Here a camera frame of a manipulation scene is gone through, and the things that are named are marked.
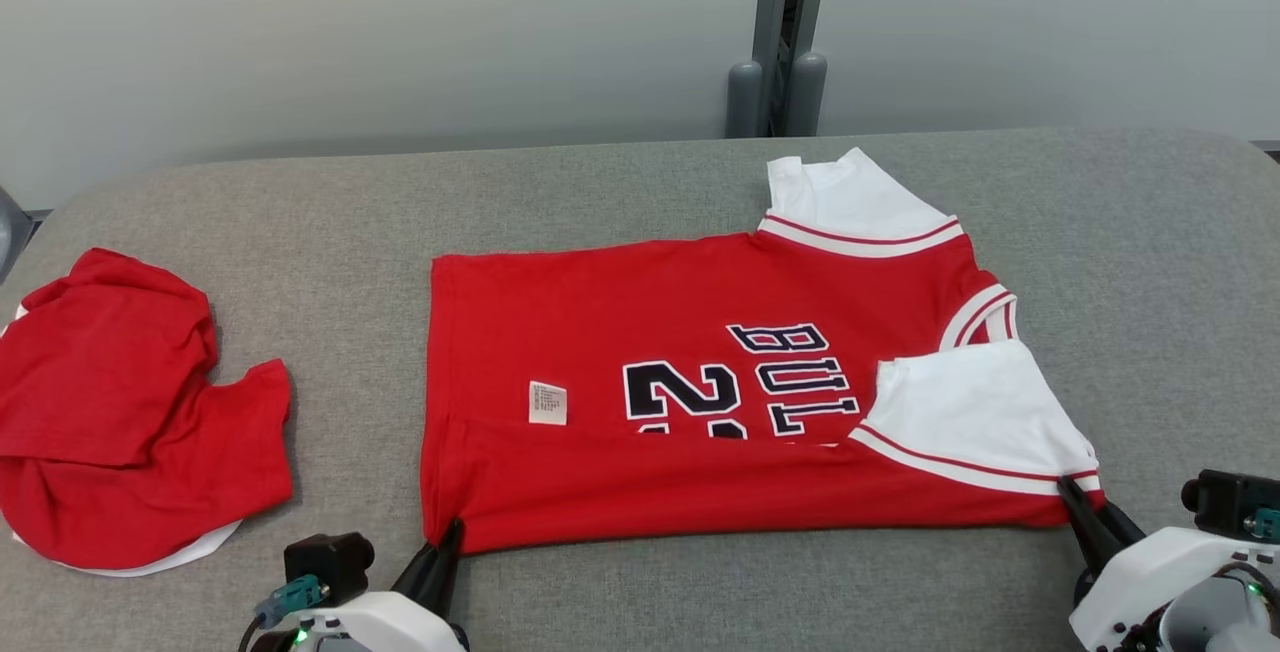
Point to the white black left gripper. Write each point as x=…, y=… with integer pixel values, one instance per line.
x=390, y=627

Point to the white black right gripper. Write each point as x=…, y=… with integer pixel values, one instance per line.
x=1130, y=592

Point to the red white basketball jersey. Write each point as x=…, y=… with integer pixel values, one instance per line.
x=620, y=312

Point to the red white shorts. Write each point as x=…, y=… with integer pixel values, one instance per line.
x=110, y=412

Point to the grey partition leg with foot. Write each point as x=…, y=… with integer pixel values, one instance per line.
x=10, y=232

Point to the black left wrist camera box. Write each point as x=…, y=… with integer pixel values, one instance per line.
x=325, y=567

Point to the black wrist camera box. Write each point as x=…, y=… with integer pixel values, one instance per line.
x=1225, y=502
x=325, y=567

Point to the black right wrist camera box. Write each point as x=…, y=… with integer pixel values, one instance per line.
x=1225, y=502

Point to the grey grooved partition post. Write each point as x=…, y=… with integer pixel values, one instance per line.
x=775, y=32

